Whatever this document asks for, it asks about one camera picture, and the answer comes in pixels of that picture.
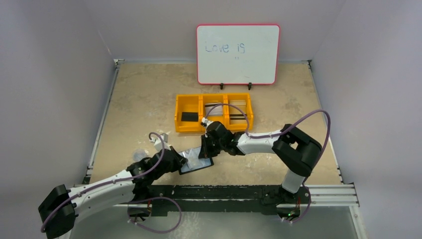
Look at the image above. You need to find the black leather card holder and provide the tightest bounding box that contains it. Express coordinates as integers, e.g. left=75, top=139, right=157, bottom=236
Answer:
left=179, top=147, right=214, bottom=175

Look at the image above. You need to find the silver VIP diamond card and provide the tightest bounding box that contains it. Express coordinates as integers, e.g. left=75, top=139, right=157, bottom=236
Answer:
left=204, top=103, right=224, bottom=117

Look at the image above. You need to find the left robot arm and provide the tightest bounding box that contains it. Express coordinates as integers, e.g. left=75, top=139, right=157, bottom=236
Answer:
left=38, top=147, right=188, bottom=239

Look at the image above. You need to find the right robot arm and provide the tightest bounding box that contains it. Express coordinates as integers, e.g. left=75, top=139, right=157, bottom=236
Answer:
left=199, top=119, right=322, bottom=203

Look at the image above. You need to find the gold striped card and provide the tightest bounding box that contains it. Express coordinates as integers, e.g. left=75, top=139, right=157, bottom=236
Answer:
left=228, top=100, right=247, bottom=124

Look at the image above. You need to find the black card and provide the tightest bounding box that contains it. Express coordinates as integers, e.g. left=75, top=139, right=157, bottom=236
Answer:
left=181, top=112, right=199, bottom=122

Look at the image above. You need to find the middle yellow bin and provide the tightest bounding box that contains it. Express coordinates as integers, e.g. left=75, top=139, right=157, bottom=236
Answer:
left=202, top=94, right=228, bottom=127

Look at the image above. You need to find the left yellow bin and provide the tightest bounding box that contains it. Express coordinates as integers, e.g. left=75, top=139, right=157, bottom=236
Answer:
left=174, top=94, right=203, bottom=133

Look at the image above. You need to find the pink framed whiteboard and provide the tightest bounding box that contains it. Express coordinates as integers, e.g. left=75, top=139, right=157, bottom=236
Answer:
left=196, top=23, right=281, bottom=85

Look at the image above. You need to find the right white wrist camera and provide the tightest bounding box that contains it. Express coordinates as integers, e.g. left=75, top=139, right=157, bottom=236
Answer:
left=200, top=118, right=213, bottom=130

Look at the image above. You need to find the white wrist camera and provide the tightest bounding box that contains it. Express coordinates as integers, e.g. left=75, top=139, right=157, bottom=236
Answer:
left=149, top=132, right=171, bottom=152
left=200, top=118, right=213, bottom=130

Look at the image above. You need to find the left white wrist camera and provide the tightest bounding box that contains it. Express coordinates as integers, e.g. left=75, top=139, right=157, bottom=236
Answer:
left=149, top=132, right=171, bottom=152

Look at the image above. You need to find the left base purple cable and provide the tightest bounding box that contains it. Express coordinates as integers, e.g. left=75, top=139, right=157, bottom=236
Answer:
left=126, top=196, right=182, bottom=234

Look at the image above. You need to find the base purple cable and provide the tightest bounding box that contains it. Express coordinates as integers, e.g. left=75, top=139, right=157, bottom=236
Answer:
left=280, top=188, right=315, bottom=226
left=126, top=196, right=182, bottom=234

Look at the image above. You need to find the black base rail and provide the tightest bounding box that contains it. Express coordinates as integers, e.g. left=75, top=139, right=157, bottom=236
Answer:
left=129, top=185, right=312, bottom=221

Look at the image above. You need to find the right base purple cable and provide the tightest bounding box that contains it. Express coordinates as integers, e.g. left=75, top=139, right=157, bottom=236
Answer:
left=280, top=188, right=315, bottom=226

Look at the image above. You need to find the aluminium frame rail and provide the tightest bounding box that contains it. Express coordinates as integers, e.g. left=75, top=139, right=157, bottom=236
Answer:
left=114, top=185, right=358, bottom=208

